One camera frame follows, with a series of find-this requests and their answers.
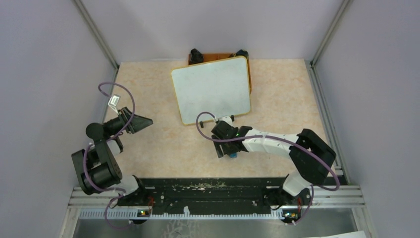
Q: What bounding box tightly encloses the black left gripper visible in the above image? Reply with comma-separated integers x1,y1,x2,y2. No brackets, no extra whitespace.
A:
103,106,153,137

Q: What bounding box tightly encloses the white whiteboard with yellow frame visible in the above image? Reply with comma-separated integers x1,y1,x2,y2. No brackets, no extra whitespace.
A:
171,56,251,125

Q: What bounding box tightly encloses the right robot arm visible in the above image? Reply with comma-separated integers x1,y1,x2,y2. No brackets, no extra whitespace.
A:
211,119,336,204

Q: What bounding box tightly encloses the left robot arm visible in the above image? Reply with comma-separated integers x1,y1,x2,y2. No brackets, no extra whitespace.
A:
71,107,153,205

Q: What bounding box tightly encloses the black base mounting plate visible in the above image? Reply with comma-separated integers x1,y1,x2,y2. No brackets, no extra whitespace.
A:
87,177,313,218

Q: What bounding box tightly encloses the black object in tray left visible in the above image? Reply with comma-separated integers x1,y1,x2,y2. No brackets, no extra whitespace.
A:
189,48,204,65

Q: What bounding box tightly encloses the dark object in tray right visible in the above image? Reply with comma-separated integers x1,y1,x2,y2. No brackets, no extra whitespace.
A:
234,49,249,59

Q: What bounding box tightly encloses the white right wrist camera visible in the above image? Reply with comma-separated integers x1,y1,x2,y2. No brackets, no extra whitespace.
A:
215,116,234,125

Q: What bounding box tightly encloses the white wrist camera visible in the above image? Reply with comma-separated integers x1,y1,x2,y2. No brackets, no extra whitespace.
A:
107,94,120,114
215,116,234,125

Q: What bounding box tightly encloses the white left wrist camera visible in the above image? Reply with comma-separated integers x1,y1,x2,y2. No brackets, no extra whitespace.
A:
107,94,120,114

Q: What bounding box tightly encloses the white slotted cable duct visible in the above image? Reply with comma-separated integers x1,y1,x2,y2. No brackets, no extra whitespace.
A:
78,210,286,221

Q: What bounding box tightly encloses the aluminium frame rail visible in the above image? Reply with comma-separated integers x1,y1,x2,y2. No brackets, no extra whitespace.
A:
68,185,366,208

